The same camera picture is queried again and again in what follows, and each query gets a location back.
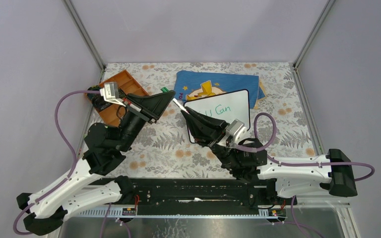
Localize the orange compartment tray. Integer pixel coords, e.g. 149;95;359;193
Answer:
88;70;149;126

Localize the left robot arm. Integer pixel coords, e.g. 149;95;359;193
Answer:
16;88;175;236

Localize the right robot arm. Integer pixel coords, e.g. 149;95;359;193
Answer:
181;107;358;204

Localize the floral table cloth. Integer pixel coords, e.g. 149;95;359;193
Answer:
103;62;317;179

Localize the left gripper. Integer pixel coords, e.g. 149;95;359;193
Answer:
116;90;176;152

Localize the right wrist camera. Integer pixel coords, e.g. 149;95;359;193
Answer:
225;119;248;146

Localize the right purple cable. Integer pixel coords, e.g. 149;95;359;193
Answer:
233;113;376;182

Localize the dark rolled fabric left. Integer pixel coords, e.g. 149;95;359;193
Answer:
86;93;111;112

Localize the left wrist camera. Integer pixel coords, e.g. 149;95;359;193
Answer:
100;82;125;106

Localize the purple cable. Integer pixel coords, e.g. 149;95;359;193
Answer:
233;113;376;182
13;90;102;236

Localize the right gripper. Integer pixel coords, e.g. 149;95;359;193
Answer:
181;106;241;171

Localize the blue cartoon cloth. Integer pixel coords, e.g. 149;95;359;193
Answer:
174;70;266;108

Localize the green whiteboard marker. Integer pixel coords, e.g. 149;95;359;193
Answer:
172;98;187;112

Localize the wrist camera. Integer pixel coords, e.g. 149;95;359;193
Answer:
100;82;125;106
225;119;248;146

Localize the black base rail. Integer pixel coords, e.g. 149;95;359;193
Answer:
88;177;326;218

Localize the small whiteboard black frame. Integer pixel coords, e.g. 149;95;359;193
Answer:
184;89;251;130

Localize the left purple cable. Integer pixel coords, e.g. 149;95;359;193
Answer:
13;90;102;236

